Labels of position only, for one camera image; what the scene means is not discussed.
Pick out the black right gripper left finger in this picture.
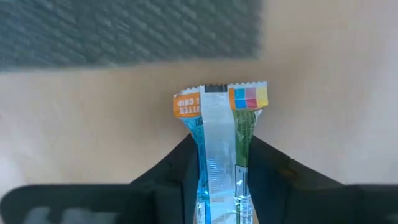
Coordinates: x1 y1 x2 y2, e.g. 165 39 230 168
118 133 200 224

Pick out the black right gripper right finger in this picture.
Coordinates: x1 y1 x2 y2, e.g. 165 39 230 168
247 136 355 224

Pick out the orange Chewy granola bar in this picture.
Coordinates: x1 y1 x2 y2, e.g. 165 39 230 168
172 81 269 224

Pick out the grey ribbed mat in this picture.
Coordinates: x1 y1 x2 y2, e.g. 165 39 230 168
0 0 264 71

